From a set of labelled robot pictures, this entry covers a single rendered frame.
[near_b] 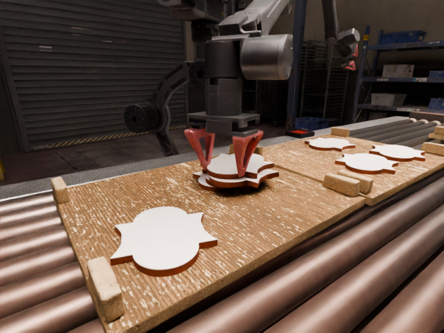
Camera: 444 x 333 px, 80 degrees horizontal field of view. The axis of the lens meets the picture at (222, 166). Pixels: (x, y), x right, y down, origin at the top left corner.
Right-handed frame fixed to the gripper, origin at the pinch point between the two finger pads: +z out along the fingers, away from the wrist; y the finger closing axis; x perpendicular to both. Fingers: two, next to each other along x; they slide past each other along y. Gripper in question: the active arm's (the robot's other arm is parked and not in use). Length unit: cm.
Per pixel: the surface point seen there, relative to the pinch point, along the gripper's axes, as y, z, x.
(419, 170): -29.7, 4.0, -31.7
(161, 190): 9.1, 4.1, 5.9
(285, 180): -7.5, 4.1, -10.7
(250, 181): -5.3, 1.3, 0.0
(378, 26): 28, -108, -574
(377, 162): -21.8, 2.9, -28.9
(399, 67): -17, -34, -506
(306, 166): -8.5, 3.9, -21.2
